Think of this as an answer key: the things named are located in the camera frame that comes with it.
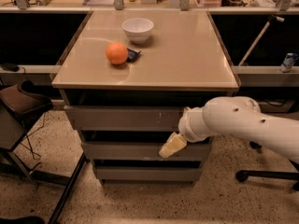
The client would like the white stick with black tip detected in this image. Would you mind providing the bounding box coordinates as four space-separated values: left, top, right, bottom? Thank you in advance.
238 15 285 66

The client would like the black device on shelf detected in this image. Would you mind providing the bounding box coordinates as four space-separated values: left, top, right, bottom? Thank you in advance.
0 63 20 72

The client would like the blue white can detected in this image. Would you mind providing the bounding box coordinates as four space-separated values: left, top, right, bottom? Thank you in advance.
280 52 299 73

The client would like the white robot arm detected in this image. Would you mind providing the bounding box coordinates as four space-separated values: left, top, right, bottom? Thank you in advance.
159 96 299 163

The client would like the grey drawer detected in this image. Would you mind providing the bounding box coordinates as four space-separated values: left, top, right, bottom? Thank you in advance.
93 167 202 182
64 105 183 132
81 142 211 161

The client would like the black office chair right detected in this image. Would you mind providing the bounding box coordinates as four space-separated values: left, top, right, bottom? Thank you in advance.
235 140 299 191

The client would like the grey bottom drawer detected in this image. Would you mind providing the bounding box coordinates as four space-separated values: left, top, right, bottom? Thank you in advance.
93 167 202 182

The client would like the grey drawer cabinet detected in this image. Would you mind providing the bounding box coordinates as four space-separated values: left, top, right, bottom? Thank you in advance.
52 9 238 184

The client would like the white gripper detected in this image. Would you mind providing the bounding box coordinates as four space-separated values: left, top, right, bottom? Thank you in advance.
159 106 212 158

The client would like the brown office chair left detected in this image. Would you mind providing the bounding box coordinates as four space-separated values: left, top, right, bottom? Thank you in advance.
0 80 88 224

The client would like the white bowl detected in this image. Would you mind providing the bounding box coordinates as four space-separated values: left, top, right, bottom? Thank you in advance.
122 18 154 44

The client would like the grey middle drawer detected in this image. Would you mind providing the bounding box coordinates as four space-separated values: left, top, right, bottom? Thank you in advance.
81 142 211 161

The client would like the orange fruit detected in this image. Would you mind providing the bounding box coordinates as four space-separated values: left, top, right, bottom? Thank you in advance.
106 42 128 65

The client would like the grey top drawer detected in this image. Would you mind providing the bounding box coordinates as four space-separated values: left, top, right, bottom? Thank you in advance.
64 105 183 132

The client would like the dark blue snack packet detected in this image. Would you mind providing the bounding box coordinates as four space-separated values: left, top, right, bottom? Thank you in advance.
127 49 141 62

